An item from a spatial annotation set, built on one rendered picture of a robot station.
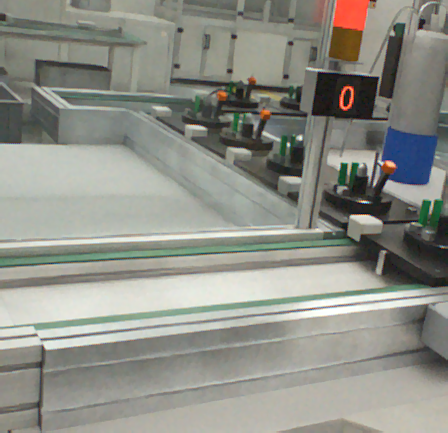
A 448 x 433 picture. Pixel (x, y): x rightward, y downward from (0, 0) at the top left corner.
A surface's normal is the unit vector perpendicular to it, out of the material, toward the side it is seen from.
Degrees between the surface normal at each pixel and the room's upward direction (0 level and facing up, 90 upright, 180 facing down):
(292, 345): 90
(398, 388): 0
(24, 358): 90
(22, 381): 90
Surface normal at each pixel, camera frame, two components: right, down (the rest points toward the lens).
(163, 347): 0.50, 0.33
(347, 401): 0.15, -0.94
